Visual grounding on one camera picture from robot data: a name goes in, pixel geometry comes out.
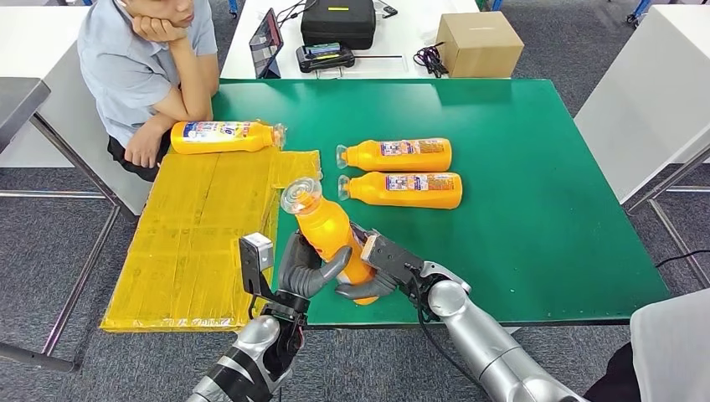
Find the standing person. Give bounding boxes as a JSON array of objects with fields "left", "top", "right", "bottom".
[{"left": 582, "top": 288, "right": 710, "bottom": 402}]

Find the black cable bundle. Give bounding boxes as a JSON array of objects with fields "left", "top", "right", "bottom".
[{"left": 412, "top": 42, "right": 450, "bottom": 79}]

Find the grey desk with metal frame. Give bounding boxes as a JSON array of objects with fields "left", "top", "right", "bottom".
[{"left": 0, "top": 77, "right": 121, "bottom": 374}]

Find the seated person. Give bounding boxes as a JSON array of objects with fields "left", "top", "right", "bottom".
[{"left": 76, "top": 0, "right": 221, "bottom": 183}]

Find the black handheld controller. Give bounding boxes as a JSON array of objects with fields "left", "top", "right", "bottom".
[{"left": 295, "top": 42, "right": 356, "bottom": 75}]

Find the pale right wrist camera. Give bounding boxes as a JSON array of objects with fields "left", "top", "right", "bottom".
[{"left": 360, "top": 233, "right": 427, "bottom": 291}]

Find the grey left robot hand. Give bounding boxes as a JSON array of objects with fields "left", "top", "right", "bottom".
[{"left": 277, "top": 229, "right": 353, "bottom": 301}]

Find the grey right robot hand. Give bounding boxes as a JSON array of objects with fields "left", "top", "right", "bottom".
[{"left": 334, "top": 221, "right": 400, "bottom": 302}]

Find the black tablet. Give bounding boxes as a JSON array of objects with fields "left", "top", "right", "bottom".
[{"left": 249, "top": 8, "right": 285, "bottom": 80}]

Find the white desk with side panel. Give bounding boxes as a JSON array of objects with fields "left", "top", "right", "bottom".
[{"left": 0, "top": 6, "right": 153, "bottom": 218}]

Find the blue cart frame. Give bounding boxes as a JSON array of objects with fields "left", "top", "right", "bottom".
[{"left": 487, "top": 0, "right": 651, "bottom": 27}]

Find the white desk with metal legs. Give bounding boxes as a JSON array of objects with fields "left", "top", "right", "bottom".
[{"left": 574, "top": 4, "right": 710, "bottom": 290}]

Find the brown cardboard box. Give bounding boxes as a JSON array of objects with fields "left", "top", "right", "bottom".
[{"left": 435, "top": 11, "right": 525, "bottom": 79}]

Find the orange plastic bottle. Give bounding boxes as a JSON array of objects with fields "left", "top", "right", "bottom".
[
  {"left": 337, "top": 172, "right": 464, "bottom": 211},
  {"left": 169, "top": 121, "right": 288, "bottom": 155},
  {"left": 335, "top": 137, "right": 453, "bottom": 173},
  {"left": 280, "top": 177, "right": 379, "bottom": 307}
]

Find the yellow plastic sheet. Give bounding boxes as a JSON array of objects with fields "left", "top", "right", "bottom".
[{"left": 100, "top": 121, "right": 323, "bottom": 334}]

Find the white table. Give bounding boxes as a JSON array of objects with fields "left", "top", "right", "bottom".
[{"left": 220, "top": 0, "right": 479, "bottom": 80}]

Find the black floor cable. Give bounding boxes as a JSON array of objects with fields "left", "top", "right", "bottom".
[{"left": 654, "top": 250, "right": 710, "bottom": 270}]

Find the black carrying case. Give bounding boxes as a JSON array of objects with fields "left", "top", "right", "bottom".
[{"left": 300, "top": 0, "right": 377, "bottom": 51}]

